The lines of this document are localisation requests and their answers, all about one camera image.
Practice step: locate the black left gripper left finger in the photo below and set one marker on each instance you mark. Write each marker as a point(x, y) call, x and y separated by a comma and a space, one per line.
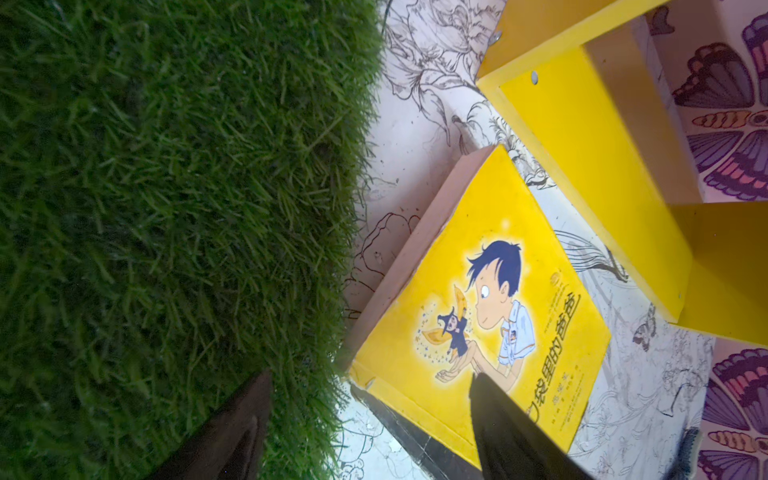
point(230, 444)

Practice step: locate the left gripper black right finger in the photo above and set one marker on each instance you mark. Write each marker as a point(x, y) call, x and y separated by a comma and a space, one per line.
point(509, 444)

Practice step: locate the yellow black book bottom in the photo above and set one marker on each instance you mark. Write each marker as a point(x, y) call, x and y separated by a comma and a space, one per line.
point(481, 286)

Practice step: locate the green artificial grass mat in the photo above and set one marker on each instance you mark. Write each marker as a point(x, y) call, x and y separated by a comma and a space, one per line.
point(179, 182)

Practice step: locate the yellow wooden bookshelf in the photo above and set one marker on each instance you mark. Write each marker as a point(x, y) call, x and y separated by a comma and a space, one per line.
point(651, 118)

